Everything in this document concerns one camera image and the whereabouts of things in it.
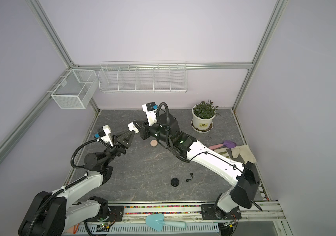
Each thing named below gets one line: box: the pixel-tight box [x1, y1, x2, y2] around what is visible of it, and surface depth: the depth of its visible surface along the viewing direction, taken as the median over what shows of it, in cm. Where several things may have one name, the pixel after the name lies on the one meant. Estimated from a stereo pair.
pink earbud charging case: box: [150, 139, 159, 148], surface depth 101 cm
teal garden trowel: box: [145, 213, 187, 232], surface depth 73 cm
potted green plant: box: [190, 99, 222, 134], surface depth 100 cm
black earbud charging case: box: [170, 177, 180, 187], surface depth 84 cm
